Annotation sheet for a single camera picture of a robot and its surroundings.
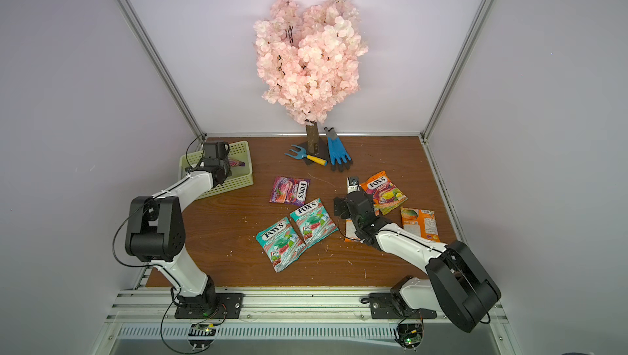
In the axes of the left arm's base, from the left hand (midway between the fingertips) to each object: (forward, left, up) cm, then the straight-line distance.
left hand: (228, 150), depth 96 cm
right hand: (-17, -48, -4) cm, 51 cm away
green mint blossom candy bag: (-24, -35, -13) cm, 44 cm away
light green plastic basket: (-7, -5, -8) cm, 12 cm away
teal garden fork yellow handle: (+10, -28, -14) cm, 33 cm away
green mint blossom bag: (-33, -24, -12) cm, 43 cm away
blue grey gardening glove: (+8, -45, -13) cm, 48 cm away
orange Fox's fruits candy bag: (-12, -64, -13) cm, 66 cm away
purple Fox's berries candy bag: (-11, -25, -12) cm, 30 cm away
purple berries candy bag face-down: (+1, 0, -9) cm, 9 cm away
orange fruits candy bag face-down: (-24, -75, -12) cm, 80 cm away
